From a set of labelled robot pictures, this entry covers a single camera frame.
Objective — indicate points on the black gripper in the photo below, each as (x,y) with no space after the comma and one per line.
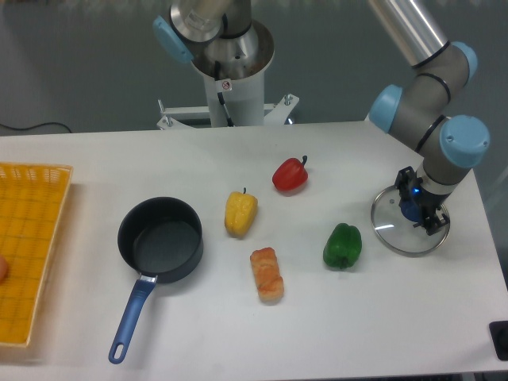
(420,205)

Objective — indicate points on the glass lid blue knob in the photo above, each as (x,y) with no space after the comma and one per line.
(399,233)

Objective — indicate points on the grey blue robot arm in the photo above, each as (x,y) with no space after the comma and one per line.
(413,115)

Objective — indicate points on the green bell pepper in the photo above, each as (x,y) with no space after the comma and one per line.
(343,247)

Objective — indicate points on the red bell pepper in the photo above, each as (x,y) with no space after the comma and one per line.
(291,174)

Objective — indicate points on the black device at table corner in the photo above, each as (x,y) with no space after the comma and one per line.
(499,335)

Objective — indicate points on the toy bread loaf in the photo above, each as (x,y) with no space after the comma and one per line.
(268,280)

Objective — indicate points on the yellow bell pepper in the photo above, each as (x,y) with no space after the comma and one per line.
(240,211)

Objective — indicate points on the yellow woven basket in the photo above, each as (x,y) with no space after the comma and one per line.
(32,202)

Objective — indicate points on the orange object in basket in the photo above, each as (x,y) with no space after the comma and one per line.
(4,268)

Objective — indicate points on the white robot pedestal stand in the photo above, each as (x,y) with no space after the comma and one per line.
(232,70)

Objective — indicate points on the dark saucepan blue handle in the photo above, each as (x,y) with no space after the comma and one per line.
(161,239)

